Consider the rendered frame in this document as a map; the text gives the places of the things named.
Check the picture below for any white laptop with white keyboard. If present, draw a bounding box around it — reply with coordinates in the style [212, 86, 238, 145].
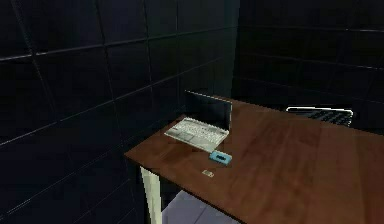
[163, 89, 233, 154]

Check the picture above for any small blue box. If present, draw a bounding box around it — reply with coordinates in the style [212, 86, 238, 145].
[208, 150, 233, 166]

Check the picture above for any brown wooden table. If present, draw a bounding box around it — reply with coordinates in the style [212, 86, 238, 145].
[124, 95, 384, 224]

